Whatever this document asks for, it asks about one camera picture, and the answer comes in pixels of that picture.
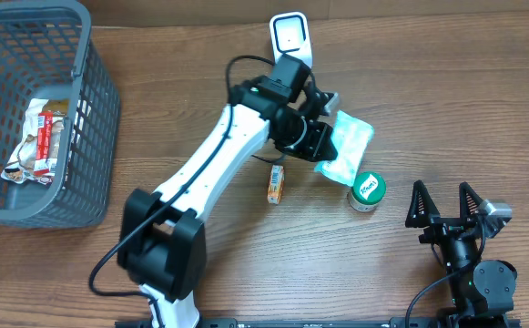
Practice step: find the white barcode scanner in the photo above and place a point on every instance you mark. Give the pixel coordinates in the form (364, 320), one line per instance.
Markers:
(290, 35)

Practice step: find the green lid white jar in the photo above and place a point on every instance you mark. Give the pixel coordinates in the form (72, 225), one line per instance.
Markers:
(367, 191)

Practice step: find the small orange box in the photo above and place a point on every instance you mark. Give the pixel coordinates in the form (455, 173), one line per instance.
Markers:
(276, 183)

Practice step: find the brown snack pouch red label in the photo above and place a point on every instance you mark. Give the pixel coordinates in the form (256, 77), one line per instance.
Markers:
(35, 156)

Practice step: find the light green wipes packet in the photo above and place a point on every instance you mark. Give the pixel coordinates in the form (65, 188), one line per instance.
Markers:
(351, 136)

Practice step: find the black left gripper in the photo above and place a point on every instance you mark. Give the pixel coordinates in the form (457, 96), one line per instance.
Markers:
(315, 142)

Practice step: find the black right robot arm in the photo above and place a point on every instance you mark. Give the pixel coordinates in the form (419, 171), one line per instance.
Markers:
(482, 290)

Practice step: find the grey plastic mesh basket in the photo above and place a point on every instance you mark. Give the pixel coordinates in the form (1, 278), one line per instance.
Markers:
(46, 51)

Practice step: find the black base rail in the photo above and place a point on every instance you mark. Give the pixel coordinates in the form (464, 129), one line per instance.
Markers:
(394, 322)

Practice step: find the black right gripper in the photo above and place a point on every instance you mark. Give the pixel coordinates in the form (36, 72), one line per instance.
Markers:
(443, 226)

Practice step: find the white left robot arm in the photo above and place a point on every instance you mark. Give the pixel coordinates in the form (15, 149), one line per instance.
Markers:
(162, 243)

